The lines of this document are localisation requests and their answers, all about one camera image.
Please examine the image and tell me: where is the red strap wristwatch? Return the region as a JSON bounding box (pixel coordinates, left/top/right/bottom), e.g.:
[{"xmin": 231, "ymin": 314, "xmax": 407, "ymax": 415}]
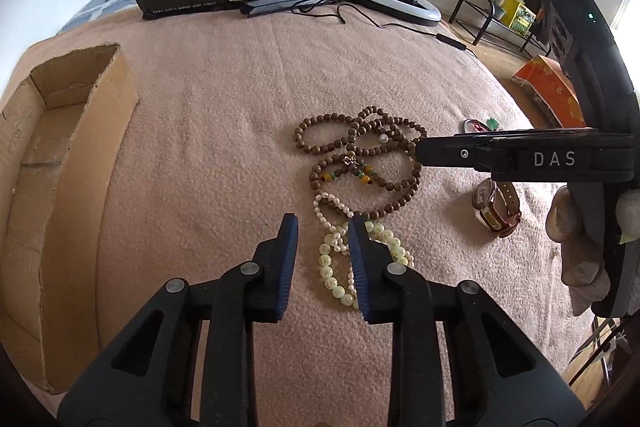
[{"xmin": 472, "ymin": 178, "xmax": 522, "ymax": 239}]

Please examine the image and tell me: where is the brown wooden bead necklace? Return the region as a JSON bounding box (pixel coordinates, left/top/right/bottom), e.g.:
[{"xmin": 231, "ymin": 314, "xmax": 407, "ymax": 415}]
[{"xmin": 292, "ymin": 105, "xmax": 429, "ymax": 223}]

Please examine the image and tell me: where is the cream jade bead bracelet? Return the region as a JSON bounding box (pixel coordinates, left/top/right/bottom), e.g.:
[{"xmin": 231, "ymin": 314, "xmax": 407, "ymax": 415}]
[{"xmin": 316, "ymin": 220, "xmax": 416, "ymax": 311}]

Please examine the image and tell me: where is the white pearl necklace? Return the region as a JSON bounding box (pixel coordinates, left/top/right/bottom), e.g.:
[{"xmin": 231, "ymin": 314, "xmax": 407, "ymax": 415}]
[{"xmin": 312, "ymin": 190, "xmax": 362, "ymax": 298}]

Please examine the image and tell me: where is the dark blue bangle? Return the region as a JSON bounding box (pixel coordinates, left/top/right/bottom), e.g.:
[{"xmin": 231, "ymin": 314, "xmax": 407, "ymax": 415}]
[{"xmin": 462, "ymin": 118, "xmax": 489, "ymax": 133}]

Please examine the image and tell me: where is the gloved right hand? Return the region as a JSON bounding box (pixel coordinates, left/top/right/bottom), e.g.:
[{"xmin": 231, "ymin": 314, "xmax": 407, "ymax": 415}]
[{"xmin": 546, "ymin": 186, "xmax": 639, "ymax": 317}]

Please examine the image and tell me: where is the orange cloth covered box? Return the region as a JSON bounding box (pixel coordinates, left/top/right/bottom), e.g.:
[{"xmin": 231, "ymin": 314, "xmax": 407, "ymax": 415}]
[{"xmin": 512, "ymin": 55, "xmax": 586, "ymax": 128}]

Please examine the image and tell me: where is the yellow green carton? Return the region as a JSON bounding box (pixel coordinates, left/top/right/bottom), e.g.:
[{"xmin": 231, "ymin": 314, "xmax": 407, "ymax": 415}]
[{"xmin": 500, "ymin": 0, "xmax": 536, "ymax": 36}]

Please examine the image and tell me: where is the cardboard box tray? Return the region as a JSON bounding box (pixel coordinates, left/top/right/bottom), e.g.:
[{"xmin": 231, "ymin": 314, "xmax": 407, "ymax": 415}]
[{"xmin": 1, "ymin": 43, "xmax": 139, "ymax": 393}]

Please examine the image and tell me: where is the pink fleece blanket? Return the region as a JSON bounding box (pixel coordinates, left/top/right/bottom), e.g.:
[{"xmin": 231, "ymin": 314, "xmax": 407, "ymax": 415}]
[{"xmin": 0, "ymin": 5, "xmax": 597, "ymax": 427}]

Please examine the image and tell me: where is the black ring light cable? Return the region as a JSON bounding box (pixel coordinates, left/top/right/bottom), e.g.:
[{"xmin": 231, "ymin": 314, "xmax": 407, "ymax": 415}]
[{"xmin": 290, "ymin": 0, "xmax": 480, "ymax": 58}]

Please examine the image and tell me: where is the white ring light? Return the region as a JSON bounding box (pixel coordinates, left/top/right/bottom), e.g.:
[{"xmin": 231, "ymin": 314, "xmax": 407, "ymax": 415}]
[{"xmin": 352, "ymin": 0, "xmax": 442, "ymax": 26}]

